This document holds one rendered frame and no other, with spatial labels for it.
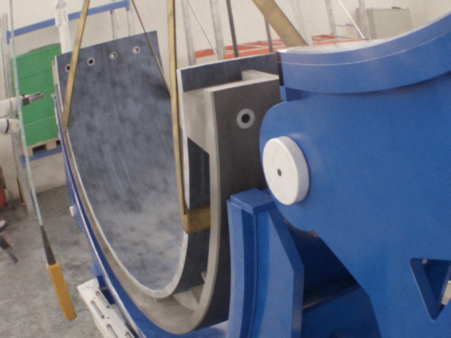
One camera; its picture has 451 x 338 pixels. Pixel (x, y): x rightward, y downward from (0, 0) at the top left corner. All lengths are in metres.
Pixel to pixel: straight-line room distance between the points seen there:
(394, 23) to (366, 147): 10.47
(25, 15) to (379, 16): 6.58
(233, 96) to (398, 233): 0.63
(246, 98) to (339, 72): 0.54
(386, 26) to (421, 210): 10.40
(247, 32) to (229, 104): 8.67
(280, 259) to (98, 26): 7.95
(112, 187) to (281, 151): 2.20
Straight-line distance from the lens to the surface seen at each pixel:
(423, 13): 12.82
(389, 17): 11.37
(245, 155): 1.51
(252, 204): 1.39
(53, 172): 9.25
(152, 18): 9.42
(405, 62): 0.83
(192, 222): 1.77
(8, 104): 3.62
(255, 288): 1.56
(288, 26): 2.03
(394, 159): 0.95
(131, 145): 3.48
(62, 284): 2.82
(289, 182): 1.21
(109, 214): 3.21
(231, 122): 1.46
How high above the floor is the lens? 2.61
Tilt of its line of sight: 18 degrees down
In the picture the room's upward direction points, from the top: 8 degrees counter-clockwise
